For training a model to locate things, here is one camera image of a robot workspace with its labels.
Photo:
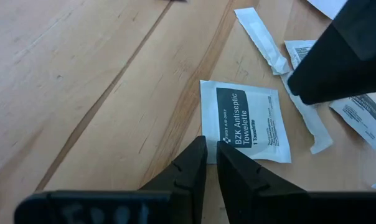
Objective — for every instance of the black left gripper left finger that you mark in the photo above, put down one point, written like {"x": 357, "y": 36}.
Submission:
{"x": 188, "y": 171}

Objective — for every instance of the white strip packet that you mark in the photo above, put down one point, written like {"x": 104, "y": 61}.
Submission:
{"x": 315, "y": 133}
{"x": 262, "y": 40}

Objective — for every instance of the antiseptic towelette packet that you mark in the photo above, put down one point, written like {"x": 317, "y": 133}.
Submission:
{"x": 362, "y": 116}
{"x": 262, "y": 130}
{"x": 295, "y": 49}

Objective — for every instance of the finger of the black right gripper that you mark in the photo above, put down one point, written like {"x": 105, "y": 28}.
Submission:
{"x": 340, "y": 62}

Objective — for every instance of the plain white gauze packet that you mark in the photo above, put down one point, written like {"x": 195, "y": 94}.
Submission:
{"x": 326, "y": 6}

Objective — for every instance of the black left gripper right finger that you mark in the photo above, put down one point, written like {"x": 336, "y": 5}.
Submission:
{"x": 241, "y": 177}

